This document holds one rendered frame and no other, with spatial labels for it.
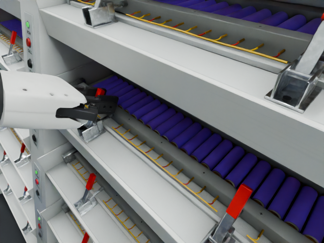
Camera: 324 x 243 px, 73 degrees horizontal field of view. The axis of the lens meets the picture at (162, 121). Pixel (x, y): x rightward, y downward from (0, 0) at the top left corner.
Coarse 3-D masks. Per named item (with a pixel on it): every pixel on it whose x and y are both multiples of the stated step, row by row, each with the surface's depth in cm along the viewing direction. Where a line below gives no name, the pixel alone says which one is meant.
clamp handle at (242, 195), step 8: (240, 192) 22; (248, 192) 22; (232, 200) 22; (240, 200) 22; (232, 208) 22; (240, 208) 22; (224, 216) 23; (232, 216) 22; (224, 224) 23; (216, 232) 24; (224, 232) 23; (216, 240) 23
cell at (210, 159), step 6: (222, 144) 34; (228, 144) 34; (216, 150) 33; (222, 150) 33; (228, 150) 34; (210, 156) 33; (216, 156) 33; (222, 156) 33; (204, 162) 32; (210, 162) 32; (216, 162) 32; (210, 168) 32
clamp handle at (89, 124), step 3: (99, 90) 36; (102, 90) 36; (96, 93) 37; (99, 93) 36; (102, 93) 36; (96, 96) 37; (87, 123) 38; (90, 123) 38; (93, 123) 39; (87, 126) 38; (90, 126) 38
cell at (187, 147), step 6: (204, 132) 36; (210, 132) 37; (192, 138) 36; (198, 138) 35; (204, 138) 36; (186, 144) 35; (192, 144) 35; (198, 144) 35; (186, 150) 34; (192, 150) 34
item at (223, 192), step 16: (128, 128) 39; (144, 128) 37; (160, 144) 34; (176, 160) 32; (192, 160) 32; (192, 176) 31; (208, 176) 29; (208, 192) 30; (224, 192) 28; (256, 208) 26; (256, 224) 26; (272, 224) 24; (256, 240) 25; (272, 240) 25; (288, 240) 23; (304, 240) 23
